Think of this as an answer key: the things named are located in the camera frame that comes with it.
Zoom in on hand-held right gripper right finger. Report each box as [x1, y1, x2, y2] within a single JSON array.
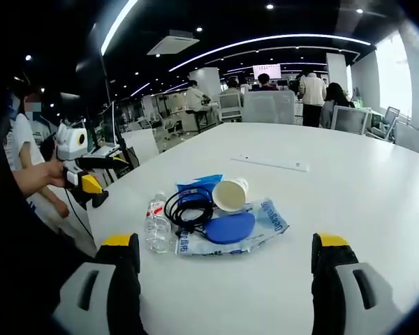
[[310, 232, 405, 335]]

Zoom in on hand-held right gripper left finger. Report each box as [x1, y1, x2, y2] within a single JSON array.
[[52, 232, 148, 335]]

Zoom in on clear plastic water bottle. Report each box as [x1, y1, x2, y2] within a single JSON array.
[[144, 191, 172, 254]]

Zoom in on blue plastic packet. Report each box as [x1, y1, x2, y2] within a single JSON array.
[[175, 174, 225, 202]]

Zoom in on clear blue-printed plastic bag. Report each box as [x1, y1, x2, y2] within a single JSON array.
[[173, 197, 291, 258]]

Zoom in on white paper cup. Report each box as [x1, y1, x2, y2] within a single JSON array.
[[212, 177, 250, 214]]

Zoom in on blue oval case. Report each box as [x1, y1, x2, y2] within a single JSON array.
[[203, 212, 257, 247]]

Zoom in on white tabletop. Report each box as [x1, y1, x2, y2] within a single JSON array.
[[86, 121, 419, 335]]

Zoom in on person's left hand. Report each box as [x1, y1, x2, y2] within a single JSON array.
[[41, 160, 75, 190]]

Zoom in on black computer monitor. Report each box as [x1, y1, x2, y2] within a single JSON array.
[[100, 100, 123, 148]]

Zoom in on white chair back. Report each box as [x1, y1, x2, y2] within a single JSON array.
[[121, 128, 161, 165]]

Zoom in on person's dark clothing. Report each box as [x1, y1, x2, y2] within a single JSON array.
[[0, 188, 98, 335]]

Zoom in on ceiling air conditioner unit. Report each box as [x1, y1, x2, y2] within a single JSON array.
[[146, 29, 201, 57]]

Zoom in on grey mesh office chair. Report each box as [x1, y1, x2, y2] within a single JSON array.
[[368, 105, 402, 141], [392, 119, 419, 157], [218, 93, 244, 123], [242, 90, 297, 125], [330, 104, 374, 136]]

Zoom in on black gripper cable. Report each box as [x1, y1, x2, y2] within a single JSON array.
[[64, 187, 96, 244]]

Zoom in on wall display screen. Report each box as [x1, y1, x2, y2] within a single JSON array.
[[251, 64, 282, 81]]

